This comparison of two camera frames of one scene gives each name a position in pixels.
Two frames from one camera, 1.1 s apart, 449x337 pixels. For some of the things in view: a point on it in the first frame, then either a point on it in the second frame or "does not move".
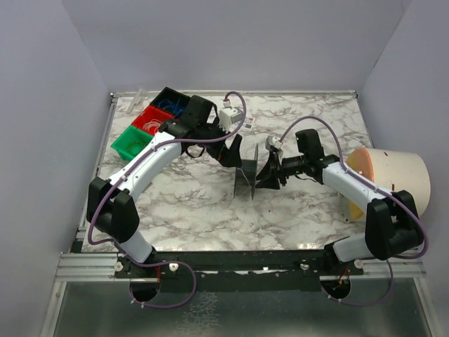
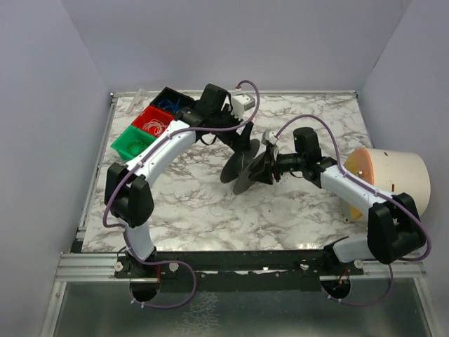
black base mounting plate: (249, 270) does not move
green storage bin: (130, 142) does not move
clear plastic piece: (136, 100) does not move
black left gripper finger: (231, 157) → (243, 143)
